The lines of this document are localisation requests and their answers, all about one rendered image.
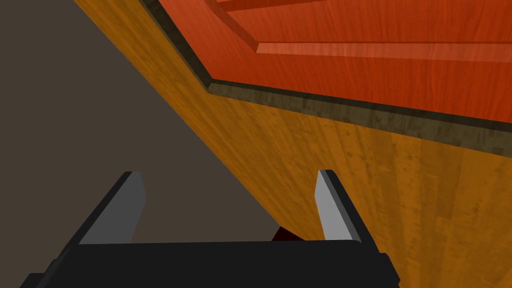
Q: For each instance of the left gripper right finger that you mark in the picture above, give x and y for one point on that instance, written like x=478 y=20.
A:
x=335 y=212

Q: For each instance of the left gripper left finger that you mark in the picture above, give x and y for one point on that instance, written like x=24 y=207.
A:
x=114 y=214

